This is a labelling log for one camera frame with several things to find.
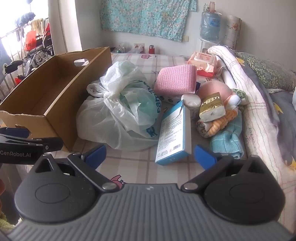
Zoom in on brown cardboard box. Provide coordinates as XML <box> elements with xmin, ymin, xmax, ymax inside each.
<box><xmin>0</xmin><ymin>46</ymin><xmax>113</xmax><ymax>152</ymax></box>

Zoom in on metal frame with black pad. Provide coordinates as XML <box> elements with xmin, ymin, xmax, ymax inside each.
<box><xmin>2</xmin><ymin>60</ymin><xmax>26</xmax><ymax>77</ymax></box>

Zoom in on yellow hanging cloth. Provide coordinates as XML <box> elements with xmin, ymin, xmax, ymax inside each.
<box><xmin>31</xmin><ymin>18</ymin><xmax>44</xmax><ymax>30</ymax></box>

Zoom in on orange white striped towel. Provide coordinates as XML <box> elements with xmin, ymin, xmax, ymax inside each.
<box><xmin>196</xmin><ymin>108</ymin><xmax>242</xmax><ymax>138</ymax></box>

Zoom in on wheelchair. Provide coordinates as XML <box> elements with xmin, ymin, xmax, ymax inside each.
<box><xmin>14</xmin><ymin>23</ymin><xmax>55</xmax><ymax>78</ymax></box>

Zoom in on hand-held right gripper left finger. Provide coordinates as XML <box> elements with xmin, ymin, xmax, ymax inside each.
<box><xmin>29</xmin><ymin>144</ymin><xmax>121</xmax><ymax>193</ymax></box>

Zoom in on green white cloth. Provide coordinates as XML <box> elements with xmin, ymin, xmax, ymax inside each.
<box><xmin>231</xmin><ymin>89</ymin><xmax>250</xmax><ymax>107</ymax></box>

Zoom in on checked bed sheet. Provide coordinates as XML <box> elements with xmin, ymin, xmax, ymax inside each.
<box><xmin>72</xmin><ymin>53</ymin><xmax>255</xmax><ymax>186</ymax></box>

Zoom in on grey duvet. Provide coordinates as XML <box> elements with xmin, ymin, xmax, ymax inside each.
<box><xmin>244</xmin><ymin>61</ymin><xmax>296</xmax><ymax>168</ymax></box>

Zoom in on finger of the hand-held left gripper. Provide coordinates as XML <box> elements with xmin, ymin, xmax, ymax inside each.
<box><xmin>0</xmin><ymin>126</ymin><xmax>32</xmax><ymax>140</ymax></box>
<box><xmin>0</xmin><ymin>134</ymin><xmax>63</xmax><ymax>153</ymax></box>

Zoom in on gold tissue pack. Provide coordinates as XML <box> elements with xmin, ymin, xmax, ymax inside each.
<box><xmin>198</xmin><ymin>92</ymin><xmax>226</xmax><ymax>122</ymax></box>

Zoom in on blue water bottle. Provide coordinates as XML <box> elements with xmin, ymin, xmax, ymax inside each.
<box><xmin>199</xmin><ymin>1</ymin><xmax>222</xmax><ymax>43</ymax></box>

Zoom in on dark blue hanging clothes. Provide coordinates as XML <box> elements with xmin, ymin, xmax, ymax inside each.
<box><xmin>14</xmin><ymin>11</ymin><xmax>36</xmax><ymax>27</ymax></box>

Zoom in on white water dispenser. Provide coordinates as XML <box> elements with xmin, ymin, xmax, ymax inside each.
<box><xmin>196</xmin><ymin>38</ymin><xmax>220</xmax><ymax>55</ymax></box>

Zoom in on red plastic bag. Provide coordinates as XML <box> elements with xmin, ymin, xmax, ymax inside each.
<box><xmin>24</xmin><ymin>30</ymin><xmax>37</xmax><ymax>52</ymax></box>

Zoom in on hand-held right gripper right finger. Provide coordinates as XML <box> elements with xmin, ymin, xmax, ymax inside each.
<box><xmin>179</xmin><ymin>145</ymin><xmax>266</xmax><ymax>193</ymax></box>

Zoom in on pink plush toy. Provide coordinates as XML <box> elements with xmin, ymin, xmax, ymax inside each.
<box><xmin>196</xmin><ymin>81</ymin><xmax>234</xmax><ymax>109</ymax></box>

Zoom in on pink knitted cloth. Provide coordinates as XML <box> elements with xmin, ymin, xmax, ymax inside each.
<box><xmin>153</xmin><ymin>64</ymin><xmax>197</xmax><ymax>94</ymax></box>

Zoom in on blue white box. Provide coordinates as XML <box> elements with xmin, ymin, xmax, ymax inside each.
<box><xmin>154</xmin><ymin>98</ymin><xmax>192</xmax><ymax>166</ymax></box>

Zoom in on light blue towel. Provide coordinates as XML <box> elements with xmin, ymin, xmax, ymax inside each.
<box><xmin>210</xmin><ymin>111</ymin><xmax>244</xmax><ymax>159</ymax></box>

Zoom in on white plastic bag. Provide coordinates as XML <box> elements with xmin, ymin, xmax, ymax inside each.
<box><xmin>76</xmin><ymin>60</ymin><xmax>167</xmax><ymax>151</ymax></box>

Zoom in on red wet wipes pack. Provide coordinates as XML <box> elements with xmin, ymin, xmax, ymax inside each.
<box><xmin>187</xmin><ymin>51</ymin><xmax>224</xmax><ymax>78</ymax></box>

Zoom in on green floral pillow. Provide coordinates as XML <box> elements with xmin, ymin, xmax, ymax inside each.
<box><xmin>235</xmin><ymin>51</ymin><xmax>296</xmax><ymax>91</ymax></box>

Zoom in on patterned mat roll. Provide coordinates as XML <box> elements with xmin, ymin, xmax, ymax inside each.
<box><xmin>223</xmin><ymin>15</ymin><xmax>242</xmax><ymax>50</ymax></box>

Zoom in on teal floral wall cloth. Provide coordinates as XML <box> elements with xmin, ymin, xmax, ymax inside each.
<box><xmin>99</xmin><ymin>0</ymin><xmax>198</xmax><ymax>42</ymax></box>

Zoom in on white quilt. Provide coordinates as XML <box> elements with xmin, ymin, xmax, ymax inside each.
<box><xmin>207</xmin><ymin>45</ymin><xmax>296</xmax><ymax>184</ymax></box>

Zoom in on white wipes pack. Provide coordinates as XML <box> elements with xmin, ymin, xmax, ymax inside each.
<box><xmin>181</xmin><ymin>93</ymin><xmax>201</xmax><ymax>121</ymax></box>

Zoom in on clear plastic bag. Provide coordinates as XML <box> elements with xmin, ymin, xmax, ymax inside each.
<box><xmin>126</xmin><ymin>45</ymin><xmax>144</xmax><ymax>54</ymax></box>

